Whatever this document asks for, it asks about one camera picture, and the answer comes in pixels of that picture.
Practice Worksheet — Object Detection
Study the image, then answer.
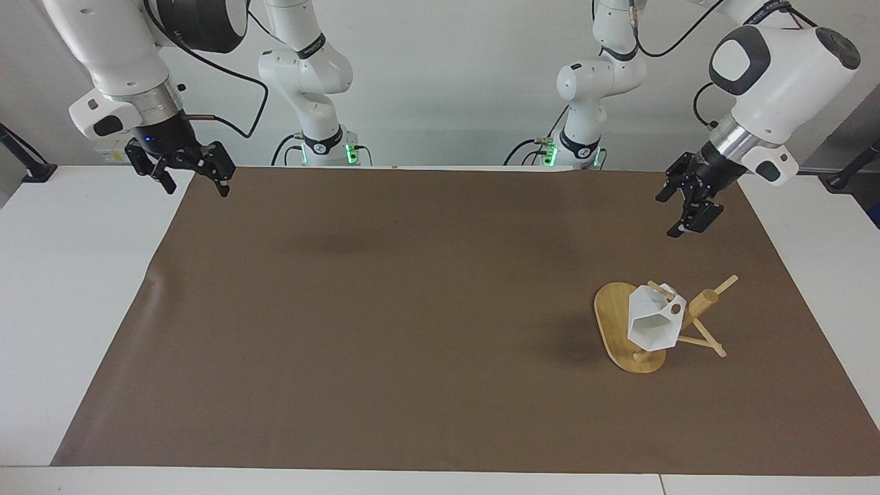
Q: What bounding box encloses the black cable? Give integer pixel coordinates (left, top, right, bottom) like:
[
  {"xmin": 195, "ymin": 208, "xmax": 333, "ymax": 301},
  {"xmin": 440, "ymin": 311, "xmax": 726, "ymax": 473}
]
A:
[
  {"xmin": 503, "ymin": 103, "xmax": 571, "ymax": 167},
  {"xmin": 627, "ymin": 0, "xmax": 729, "ymax": 59},
  {"xmin": 692, "ymin": 80, "xmax": 720, "ymax": 131},
  {"xmin": 141, "ymin": 0, "xmax": 270, "ymax": 140},
  {"xmin": 271, "ymin": 132, "xmax": 307, "ymax": 168}
]

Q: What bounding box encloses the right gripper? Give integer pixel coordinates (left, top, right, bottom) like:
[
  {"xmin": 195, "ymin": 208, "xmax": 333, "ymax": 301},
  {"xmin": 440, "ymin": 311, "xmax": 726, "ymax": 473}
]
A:
[{"xmin": 124, "ymin": 113, "xmax": 237, "ymax": 199}]

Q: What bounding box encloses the wooden cup rack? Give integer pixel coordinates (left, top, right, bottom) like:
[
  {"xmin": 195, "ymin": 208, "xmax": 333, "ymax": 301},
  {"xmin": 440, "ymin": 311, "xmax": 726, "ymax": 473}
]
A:
[{"xmin": 593, "ymin": 274, "xmax": 740, "ymax": 375}]

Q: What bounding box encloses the black stand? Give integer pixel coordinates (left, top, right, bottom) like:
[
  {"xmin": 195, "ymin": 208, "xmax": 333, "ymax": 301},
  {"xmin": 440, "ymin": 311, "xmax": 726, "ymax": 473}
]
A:
[
  {"xmin": 0, "ymin": 122, "xmax": 58, "ymax": 184},
  {"xmin": 824, "ymin": 136, "xmax": 880, "ymax": 193}
]

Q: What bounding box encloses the white faceted cup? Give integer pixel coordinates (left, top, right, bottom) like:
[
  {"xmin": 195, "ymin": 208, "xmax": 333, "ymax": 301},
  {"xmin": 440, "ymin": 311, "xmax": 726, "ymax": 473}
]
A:
[{"xmin": 626, "ymin": 281, "xmax": 688, "ymax": 352}]

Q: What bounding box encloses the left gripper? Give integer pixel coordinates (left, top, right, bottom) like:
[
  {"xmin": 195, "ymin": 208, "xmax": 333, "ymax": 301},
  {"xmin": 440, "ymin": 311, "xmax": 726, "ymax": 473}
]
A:
[{"xmin": 654, "ymin": 146, "xmax": 747, "ymax": 239}]

